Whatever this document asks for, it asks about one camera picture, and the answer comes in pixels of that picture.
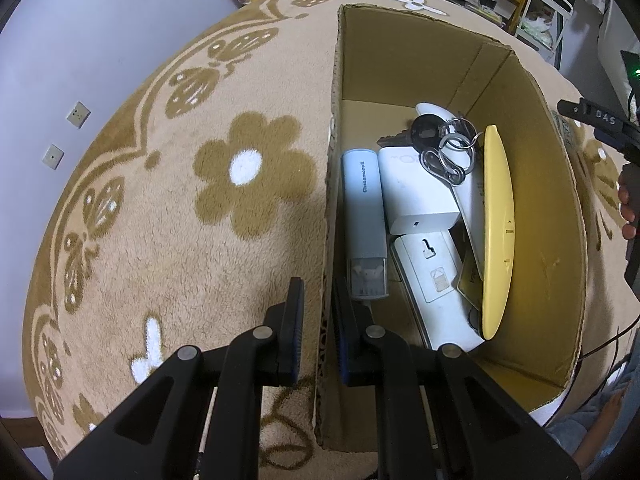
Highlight black cable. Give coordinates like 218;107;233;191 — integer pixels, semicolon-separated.
577;317;640;363

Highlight yellow oval plastic lid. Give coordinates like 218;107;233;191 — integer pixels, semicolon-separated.
479;124;516;342

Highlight white rectangular charger box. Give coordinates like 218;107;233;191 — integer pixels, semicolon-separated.
377;145;462;237

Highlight wooden key tag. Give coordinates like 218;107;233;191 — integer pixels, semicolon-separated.
456;259;484;307

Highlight white device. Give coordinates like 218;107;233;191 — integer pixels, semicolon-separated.
389;229;487;354

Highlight cardboard box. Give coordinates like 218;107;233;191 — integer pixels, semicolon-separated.
312;2;589;454

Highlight light blue tube case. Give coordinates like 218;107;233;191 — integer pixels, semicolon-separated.
340;147;390;302

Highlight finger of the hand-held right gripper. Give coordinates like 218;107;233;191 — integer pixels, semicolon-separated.
556;99;640;162

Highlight bunch of keys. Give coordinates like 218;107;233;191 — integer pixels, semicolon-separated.
377;112;477;184

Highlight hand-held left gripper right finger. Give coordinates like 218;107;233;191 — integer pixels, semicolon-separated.
331;275;582;480

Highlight person's right hand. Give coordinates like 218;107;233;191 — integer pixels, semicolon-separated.
618;162;640;242

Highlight white tube with blue print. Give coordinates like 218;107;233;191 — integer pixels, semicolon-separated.
451;157;489;287

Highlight white duvet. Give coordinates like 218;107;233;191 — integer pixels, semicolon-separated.
596;0;632;92

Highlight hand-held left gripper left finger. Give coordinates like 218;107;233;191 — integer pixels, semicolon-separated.
52;276;306;480

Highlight white metal cart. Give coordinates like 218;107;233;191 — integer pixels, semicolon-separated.
514;0;574;69

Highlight wall socket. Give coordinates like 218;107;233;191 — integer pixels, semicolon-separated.
66;101;91;128
41;144;66;171

